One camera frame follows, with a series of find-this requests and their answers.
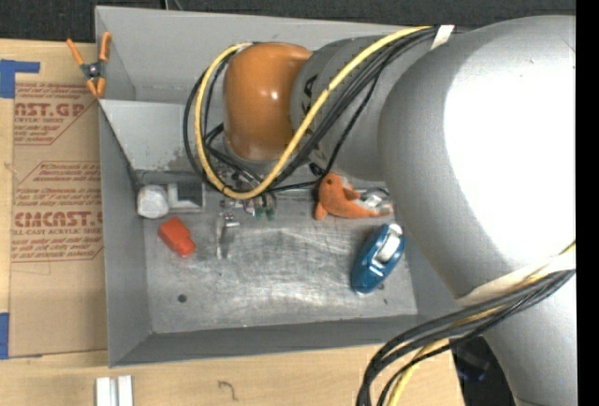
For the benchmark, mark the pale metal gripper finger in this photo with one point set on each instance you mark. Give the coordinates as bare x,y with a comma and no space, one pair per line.
227,204
225,240

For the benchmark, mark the grey angular block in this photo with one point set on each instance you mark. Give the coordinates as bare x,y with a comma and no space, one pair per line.
187,197

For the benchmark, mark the red plastic cap block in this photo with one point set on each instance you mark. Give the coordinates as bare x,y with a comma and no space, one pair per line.
175,236

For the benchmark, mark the grey metal bin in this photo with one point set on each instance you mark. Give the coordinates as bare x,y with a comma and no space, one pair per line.
290,264

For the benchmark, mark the white crumpled lump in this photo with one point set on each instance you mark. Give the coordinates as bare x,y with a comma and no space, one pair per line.
152,201

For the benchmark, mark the orange plush fish toy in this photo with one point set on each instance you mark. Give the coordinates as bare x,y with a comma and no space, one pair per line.
338,199

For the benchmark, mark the clear plastic packet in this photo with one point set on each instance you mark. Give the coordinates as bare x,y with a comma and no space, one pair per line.
378,202

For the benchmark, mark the blue tape dispenser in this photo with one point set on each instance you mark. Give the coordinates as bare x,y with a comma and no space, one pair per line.
376,260

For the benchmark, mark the brown cardboard board red print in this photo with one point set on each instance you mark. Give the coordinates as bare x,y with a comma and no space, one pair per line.
56,254

